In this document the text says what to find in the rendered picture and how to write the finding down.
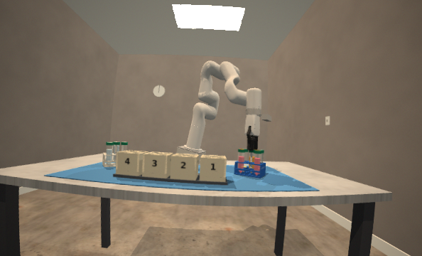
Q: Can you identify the beige tube rack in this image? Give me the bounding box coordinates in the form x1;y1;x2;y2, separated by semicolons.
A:
102;153;117;167

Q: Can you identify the beige bucket adapter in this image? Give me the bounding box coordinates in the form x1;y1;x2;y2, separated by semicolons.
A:
116;150;149;176
200;155;227;182
142;152;173;178
170;154;199;181

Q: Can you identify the blue bench mat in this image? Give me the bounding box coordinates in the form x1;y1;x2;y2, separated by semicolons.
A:
44;162;320;192

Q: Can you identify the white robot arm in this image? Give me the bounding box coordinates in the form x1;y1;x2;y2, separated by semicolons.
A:
184;61;271;151

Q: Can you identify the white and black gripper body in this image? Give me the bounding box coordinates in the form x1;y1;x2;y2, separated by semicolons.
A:
244;114;261;136

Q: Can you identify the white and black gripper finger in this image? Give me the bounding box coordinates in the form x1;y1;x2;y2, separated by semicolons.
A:
253;136;259;150
247;126;254;151

